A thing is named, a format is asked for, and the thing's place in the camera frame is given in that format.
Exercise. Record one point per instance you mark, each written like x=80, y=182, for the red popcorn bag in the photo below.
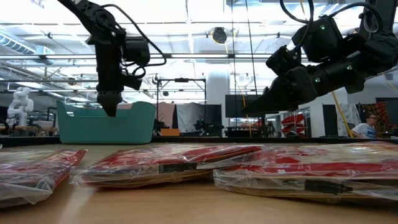
x=140, y=161
x=311, y=169
x=28, y=174

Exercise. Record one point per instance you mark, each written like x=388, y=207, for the white humanoid robot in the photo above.
x=20, y=105

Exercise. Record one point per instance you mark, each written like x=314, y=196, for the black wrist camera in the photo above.
x=133, y=81
x=284, y=60

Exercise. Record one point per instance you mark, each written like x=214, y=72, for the white printed hanging cloth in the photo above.
x=353, y=110

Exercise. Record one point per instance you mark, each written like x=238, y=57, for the wooden workbench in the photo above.
x=37, y=128

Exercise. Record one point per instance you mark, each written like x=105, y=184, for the red patterned hanging cloth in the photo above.
x=382, y=110

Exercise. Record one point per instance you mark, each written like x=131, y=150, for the black door panel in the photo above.
x=329, y=119

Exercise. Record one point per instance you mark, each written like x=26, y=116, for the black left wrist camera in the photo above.
x=133, y=81

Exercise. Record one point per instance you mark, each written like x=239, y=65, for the black metal stand frame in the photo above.
x=182, y=80

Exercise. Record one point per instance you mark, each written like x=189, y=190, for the seated person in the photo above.
x=367, y=130

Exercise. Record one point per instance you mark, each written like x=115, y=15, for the black monitor screen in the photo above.
x=233, y=105

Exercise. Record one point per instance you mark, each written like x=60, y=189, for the orange box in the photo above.
x=169, y=132

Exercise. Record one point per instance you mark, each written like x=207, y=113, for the red storage bins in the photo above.
x=293, y=122

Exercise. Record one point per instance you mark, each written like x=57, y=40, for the peach hanging cloth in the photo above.
x=166, y=113

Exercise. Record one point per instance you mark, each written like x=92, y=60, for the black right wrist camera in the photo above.
x=284, y=60

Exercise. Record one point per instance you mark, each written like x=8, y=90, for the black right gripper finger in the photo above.
x=264, y=104

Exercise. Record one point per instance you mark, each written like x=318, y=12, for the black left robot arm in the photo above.
x=109, y=62

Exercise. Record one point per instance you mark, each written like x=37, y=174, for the black robot station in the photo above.
x=208, y=128

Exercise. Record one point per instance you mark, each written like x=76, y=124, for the teal plastic basket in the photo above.
x=105, y=130

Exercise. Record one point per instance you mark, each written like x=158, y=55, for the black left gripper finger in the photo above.
x=110, y=107

